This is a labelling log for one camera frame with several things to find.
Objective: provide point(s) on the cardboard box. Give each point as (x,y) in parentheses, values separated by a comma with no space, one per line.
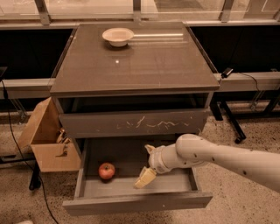
(42,137)

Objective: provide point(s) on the grey drawer cabinet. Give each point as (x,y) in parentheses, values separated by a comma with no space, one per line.
(161,68)

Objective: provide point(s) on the small black device on rail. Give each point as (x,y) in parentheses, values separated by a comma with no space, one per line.
(226,72)

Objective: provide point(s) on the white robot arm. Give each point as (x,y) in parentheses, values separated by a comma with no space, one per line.
(190,150)

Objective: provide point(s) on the black table leg with caster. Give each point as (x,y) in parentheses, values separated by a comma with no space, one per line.
(216,105)

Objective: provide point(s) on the red apple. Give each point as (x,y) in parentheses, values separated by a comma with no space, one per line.
(106,171)

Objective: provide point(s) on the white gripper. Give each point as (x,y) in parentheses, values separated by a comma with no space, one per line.
(155,159)

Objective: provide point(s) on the white bowl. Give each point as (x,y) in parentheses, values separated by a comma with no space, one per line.
(118,37)

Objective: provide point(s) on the closed grey top drawer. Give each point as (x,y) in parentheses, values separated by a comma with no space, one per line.
(134,123)

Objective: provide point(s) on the black stand foot left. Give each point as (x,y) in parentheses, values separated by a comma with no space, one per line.
(35,182)

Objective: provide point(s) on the open grey middle drawer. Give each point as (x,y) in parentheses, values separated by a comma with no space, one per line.
(177,189)

